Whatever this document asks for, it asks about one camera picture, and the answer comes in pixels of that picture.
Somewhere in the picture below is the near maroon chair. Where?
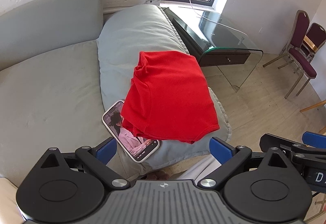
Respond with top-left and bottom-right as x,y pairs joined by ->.
263,10 -> 317,99

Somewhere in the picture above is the red t-shirt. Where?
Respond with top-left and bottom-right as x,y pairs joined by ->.
121,51 -> 220,144

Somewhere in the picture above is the grey sofa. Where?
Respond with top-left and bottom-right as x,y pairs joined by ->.
0,0 -> 233,189

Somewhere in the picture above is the smartphone with lit screen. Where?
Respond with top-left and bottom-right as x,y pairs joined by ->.
102,100 -> 160,163

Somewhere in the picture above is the glass side table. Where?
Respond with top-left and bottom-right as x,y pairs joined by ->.
163,7 -> 264,92

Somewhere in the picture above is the maroon chair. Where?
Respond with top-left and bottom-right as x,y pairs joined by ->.
287,22 -> 325,63
263,10 -> 317,99

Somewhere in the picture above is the far maroon chair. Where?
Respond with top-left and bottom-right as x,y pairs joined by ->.
287,22 -> 325,63

